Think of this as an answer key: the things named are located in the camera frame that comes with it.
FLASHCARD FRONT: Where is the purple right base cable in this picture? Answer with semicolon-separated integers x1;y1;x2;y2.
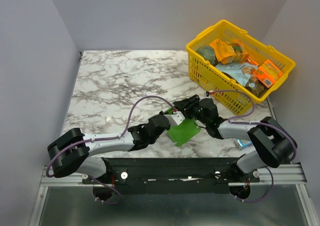
233;167;275;203

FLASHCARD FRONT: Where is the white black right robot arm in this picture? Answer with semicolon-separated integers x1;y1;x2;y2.
173;95;298;182

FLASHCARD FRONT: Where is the orange cracker box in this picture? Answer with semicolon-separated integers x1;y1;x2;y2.
253;60;283;88

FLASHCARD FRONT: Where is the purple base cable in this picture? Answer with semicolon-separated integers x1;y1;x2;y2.
233;167;275;203
87;175;123;205

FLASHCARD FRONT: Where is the small blue white packet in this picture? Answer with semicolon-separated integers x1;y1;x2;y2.
234;139;252;150

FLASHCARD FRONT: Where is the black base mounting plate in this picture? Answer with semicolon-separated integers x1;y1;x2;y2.
51;157;292;195

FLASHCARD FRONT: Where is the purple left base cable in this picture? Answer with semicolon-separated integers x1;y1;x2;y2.
87;175;123;205

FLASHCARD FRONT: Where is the yellow plastic shopping basket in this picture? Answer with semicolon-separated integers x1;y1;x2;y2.
186;20;296;115

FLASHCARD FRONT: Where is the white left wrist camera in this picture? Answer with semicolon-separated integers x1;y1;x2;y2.
165;111;185;127

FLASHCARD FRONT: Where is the aluminium frame rail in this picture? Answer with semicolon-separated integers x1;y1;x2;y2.
40;164;308;187

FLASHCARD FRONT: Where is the light blue snack bag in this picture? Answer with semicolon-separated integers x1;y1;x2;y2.
215;62;259;88

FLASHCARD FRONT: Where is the green paper box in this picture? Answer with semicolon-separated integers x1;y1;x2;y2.
164;108;201;147

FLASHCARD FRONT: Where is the orange snack bag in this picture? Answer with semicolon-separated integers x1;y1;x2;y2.
209;39;249;65

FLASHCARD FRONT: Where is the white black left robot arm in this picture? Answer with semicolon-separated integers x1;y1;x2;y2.
46;113;173;183

